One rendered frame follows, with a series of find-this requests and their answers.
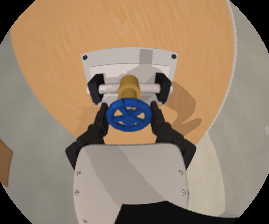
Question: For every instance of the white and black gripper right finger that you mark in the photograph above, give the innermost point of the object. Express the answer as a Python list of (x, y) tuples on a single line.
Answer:
[(166, 134)]

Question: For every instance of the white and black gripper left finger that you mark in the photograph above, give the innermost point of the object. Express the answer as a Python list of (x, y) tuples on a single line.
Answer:
[(94, 135)]

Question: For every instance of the brass valve with blue handwheel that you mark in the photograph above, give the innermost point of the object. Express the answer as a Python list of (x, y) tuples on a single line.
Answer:
[(105, 81)]

